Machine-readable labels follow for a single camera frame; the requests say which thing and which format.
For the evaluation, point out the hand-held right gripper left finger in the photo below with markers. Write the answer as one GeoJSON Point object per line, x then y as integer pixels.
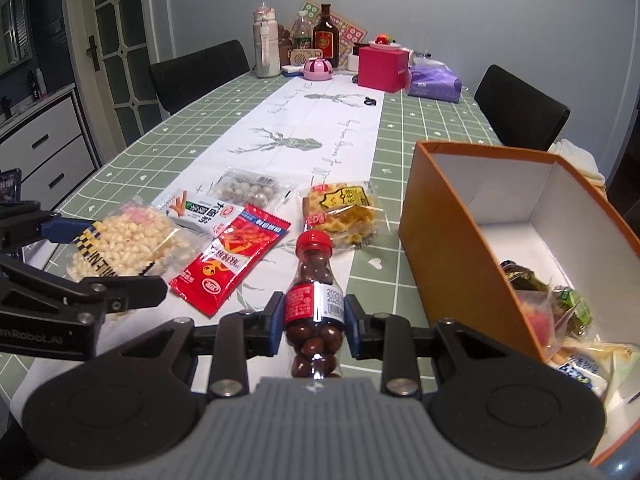
{"type": "Point", "coordinates": [276, 325]}

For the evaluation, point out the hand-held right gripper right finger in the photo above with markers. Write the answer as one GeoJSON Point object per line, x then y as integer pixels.
{"type": "Point", "coordinates": [353, 325]}

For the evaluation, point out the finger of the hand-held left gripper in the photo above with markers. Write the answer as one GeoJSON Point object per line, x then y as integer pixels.
{"type": "Point", "coordinates": [135, 290]}
{"type": "Point", "coordinates": [70, 227]}

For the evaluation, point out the puffed rice packet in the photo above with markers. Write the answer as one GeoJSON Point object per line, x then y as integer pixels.
{"type": "Point", "coordinates": [130, 235]}

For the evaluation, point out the small chocolate ball bottle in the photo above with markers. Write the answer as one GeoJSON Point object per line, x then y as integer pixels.
{"type": "Point", "coordinates": [315, 270]}

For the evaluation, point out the red snack packet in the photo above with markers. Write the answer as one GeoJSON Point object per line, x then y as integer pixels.
{"type": "Point", "coordinates": [230, 260]}

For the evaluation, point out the white spicy strip packet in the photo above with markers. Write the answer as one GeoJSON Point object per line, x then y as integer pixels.
{"type": "Point", "coordinates": [200, 210]}

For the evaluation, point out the waffle packet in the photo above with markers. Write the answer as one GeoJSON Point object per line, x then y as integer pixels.
{"type": "Point", "coordinates": [345, 215]}

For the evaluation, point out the orange cardboard box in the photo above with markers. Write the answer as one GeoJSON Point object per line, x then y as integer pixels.
{"type": "Point", "coordinates": [450, 240]}

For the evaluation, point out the clear pack of grey balls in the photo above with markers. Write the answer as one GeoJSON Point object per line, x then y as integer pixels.
{"type": "Point", "coordinates": [250, 190]}

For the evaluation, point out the dark brown snack packet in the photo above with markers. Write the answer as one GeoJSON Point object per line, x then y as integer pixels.
{"type": "Point", "coordinates": [520, 272]}

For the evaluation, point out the clear bag of colourful chips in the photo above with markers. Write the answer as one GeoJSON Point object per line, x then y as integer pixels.
{"type": "Point", "coordinates": [537, 320]}

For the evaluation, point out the small green snack packet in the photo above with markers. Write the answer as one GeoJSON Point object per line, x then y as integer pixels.
{"type": "Point", "coordinates": [575, 305]}

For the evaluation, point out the bread packet with blue label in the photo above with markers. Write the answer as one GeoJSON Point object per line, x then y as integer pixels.
{"type": "Point", "coordinates": [590, 365]}

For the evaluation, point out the smartphone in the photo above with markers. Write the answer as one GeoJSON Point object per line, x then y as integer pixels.
{"type": "Point", "coordinates": [10, 185]}

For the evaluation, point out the white drawer cabinet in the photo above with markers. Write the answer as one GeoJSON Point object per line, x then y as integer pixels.
{"type": "Point", "coordinates": [45, 150]}

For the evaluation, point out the white glazed door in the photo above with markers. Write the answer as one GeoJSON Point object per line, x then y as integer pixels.
{"type": "Point", "coordinates": [125, 60]}

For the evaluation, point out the black chair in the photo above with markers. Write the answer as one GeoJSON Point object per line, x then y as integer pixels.
{"type": "Point", "coordinates": [520, 110]}
{"type": "Point", "coordinates": [200, 75]}

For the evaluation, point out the white deer print table runner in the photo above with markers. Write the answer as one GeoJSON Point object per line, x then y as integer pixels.
{"type": "Point", "coordinates": [300, 125]}

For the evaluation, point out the small black clip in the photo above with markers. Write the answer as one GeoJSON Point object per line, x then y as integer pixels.
{"type": "Point", "coordinates": [369, 101]}

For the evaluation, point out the small blue white box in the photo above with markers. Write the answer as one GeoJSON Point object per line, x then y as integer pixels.
{"type": "Point", "coordinates": [292, 71]}

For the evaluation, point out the purple tissue pack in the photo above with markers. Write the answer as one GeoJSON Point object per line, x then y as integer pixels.
{"type": "Point", "coordinates": [432, 82]}

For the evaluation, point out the pink gift box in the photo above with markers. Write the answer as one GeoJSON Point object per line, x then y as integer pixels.
{"type": "Point", "coordinates": [382, 70]}

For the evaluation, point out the pink round gadget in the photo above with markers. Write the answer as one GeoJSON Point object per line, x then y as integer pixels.
{"type": "Point", "coordinates": [319, 70]}

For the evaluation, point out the white tumbler bottle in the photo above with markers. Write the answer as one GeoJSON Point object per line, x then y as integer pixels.
{"type": "Point", "coordinates": [267, 55]}

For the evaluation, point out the white jar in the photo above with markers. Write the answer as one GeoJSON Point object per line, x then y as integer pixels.
{"type": "Point", "coordinates": [353, 62]}

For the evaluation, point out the small beige radio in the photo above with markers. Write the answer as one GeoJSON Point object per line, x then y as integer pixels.
{"type": "Point", "coordinates": [302, 57]}

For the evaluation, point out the folded white cloth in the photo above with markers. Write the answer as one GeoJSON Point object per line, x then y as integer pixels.
{"type": "Point", "coordinates": [575, 157]}

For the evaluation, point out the small toy cake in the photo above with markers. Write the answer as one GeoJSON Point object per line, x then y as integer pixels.
{"type": "Point", "coordinates": [385, 42]}

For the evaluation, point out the brown glass bottle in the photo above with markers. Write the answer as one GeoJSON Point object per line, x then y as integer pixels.
{"type": "Point", "coordinates": [326, 40]}

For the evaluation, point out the circle patterned board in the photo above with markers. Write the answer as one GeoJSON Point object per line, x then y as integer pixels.
{"type": "Point", "coordinates": [352, 35]}

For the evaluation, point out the clear plastic bottle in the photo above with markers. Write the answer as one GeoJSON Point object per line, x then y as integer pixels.
{"type": "Point", "coordinates": [301, 32]}

